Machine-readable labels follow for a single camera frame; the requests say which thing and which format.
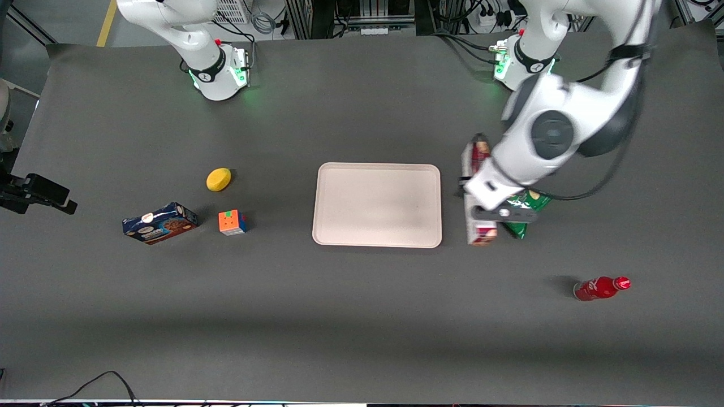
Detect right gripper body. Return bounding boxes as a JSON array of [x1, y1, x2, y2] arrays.
[[0, 172, 30, 215]]

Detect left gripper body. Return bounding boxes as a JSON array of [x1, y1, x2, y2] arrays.
[[463, 158, 530, 211]]

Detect red cookie box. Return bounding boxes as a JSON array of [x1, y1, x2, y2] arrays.
[[462, 133, 500, 247]]

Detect pale pink plastic tray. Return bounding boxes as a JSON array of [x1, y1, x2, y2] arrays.
[[312, 162, 442, 249]]

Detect blue cookie box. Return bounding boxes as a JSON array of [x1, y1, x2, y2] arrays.
[[122, 202, 199, 245]]

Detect green chips bag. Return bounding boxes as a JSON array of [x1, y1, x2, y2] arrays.
[[502, 190, 553, 240]]

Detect red soda bottle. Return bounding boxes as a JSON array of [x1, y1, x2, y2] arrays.
[[573, 276, 632, 302]]

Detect yellow lemon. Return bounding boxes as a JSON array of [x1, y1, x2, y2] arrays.
[[206, 167, 232, 193]]

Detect large white power strip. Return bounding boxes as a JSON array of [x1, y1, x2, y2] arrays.
[[477, 7, 514, 30]]

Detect colourful puzzle cube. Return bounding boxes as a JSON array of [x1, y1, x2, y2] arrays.
[[218, 209, 248, 236]]

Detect dark grey table mat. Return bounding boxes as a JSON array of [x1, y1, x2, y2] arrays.
[[0, 20, 724, 405]]

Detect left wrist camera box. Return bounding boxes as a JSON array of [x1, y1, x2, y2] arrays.
[[472, 206, 538, 225]]

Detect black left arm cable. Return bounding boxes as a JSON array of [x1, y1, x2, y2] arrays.
[[535, 0, 660, 202]]

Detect black left base cables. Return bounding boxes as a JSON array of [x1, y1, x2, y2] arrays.
[[432, 31, 503, 64]]

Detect thin black table-edge cable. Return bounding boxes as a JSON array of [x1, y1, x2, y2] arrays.
[[41, 371, 140, 407]]

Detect aluminium frame post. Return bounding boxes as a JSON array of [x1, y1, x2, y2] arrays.
[[286, 0, 313, 40]]

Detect black right base cable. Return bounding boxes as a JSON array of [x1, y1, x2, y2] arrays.
[[210, 21, 256, 74]]

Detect grey coiled cable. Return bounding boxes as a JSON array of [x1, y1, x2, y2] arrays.
[[251, 0, 277, 36]]

